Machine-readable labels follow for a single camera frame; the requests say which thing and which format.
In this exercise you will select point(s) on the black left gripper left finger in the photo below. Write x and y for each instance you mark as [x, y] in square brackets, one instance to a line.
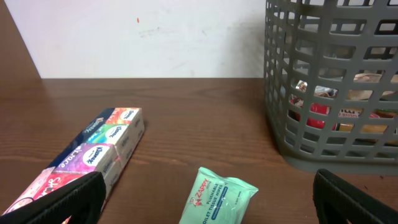
[79, 201]

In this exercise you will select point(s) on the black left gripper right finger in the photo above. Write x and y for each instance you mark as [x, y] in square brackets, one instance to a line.
[337, 201]

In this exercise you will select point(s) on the red spaghetti package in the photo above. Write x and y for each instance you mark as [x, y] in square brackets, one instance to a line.
[345, 113]

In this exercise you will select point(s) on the white brown snack bag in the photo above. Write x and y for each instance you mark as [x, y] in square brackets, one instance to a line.
[327, 92]

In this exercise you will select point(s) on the teal wet wipes pack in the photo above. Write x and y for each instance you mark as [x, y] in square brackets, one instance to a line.
[217, 200]

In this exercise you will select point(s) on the Kleenex tissue multipack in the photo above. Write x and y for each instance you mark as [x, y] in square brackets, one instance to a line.
[105, 146]

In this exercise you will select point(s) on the grey plastic basket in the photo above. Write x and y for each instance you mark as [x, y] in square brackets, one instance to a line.
[326, 43]

